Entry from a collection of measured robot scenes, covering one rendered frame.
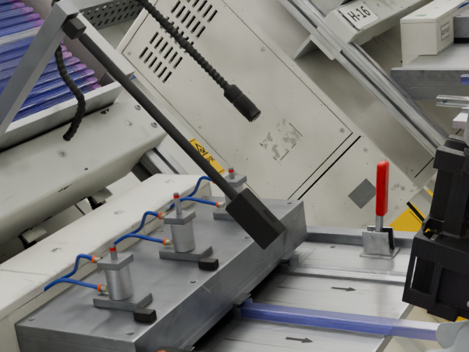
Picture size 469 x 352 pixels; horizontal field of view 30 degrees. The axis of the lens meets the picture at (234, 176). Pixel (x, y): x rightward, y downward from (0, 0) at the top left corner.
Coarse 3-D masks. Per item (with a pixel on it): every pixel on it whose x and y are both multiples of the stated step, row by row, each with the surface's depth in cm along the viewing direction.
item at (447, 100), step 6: (438, 96) 110; (444, 96) 109; (450, 96) 109; (456, 96) 109; (462, 96) 109; (438, 102) 110; (444, 102) 109; (450, 102) 109; (456, 102) 108; (462, 102) 108; (468, 102) 108
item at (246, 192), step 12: (240, 192) 66; (252, 192) 67; (228, 204) 67; (240, 204) 67; (252, 204) 66; (240, 216) 67; (252, 216) 66; (264, 216) 66; (252, 228) 67; (264, 228) 66; (276, 228) 66; (264, 240) 67
